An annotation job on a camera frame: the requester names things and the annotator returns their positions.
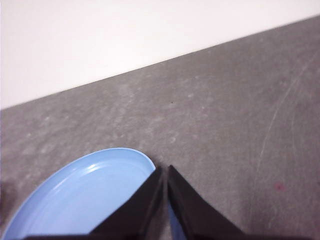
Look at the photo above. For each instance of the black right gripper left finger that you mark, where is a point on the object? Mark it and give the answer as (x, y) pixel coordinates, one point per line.
(125, 220)

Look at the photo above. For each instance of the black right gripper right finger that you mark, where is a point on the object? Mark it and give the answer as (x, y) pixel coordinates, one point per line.
(200, 220)

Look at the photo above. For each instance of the blue plate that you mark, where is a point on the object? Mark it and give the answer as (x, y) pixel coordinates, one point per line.
(75, 195)

